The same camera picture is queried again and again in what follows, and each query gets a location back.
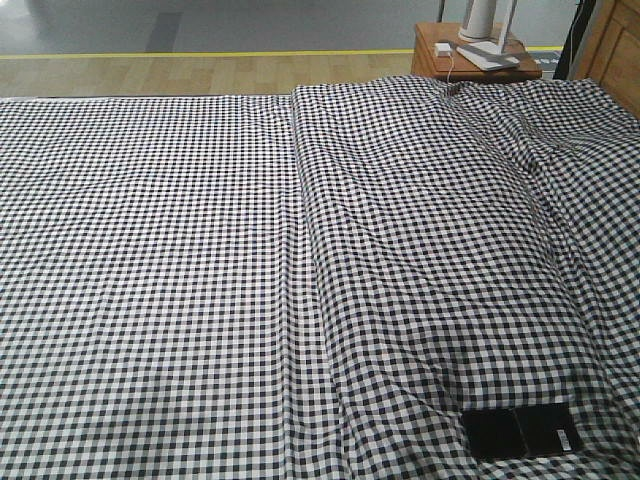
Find wooden nightstand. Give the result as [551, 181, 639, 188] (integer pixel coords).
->
[411, 22, 542, 84]

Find white charger cable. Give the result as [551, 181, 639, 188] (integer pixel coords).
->
[446, 47, 464, 85]

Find black white checkered duvet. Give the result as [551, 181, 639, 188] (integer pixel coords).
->
[291, 76, 639, 479]

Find black white checkered bedsheet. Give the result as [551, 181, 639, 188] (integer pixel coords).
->
[1, 96, 351, 479]

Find black smartphone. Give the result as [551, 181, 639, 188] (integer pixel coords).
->
[462, 403, 583, 461]

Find white charger block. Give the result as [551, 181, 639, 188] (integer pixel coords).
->
[434, 42, 452, 58]

